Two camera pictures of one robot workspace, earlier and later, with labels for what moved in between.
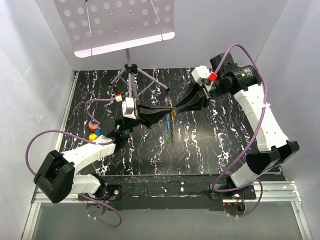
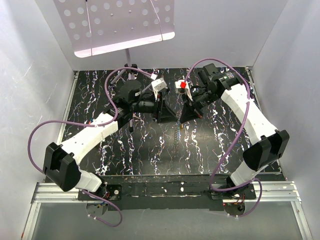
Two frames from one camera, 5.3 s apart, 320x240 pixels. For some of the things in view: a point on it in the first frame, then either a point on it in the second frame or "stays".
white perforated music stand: [94, 27] stays
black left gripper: [146, 115] → [162, 113]
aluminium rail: [265, 191] stays
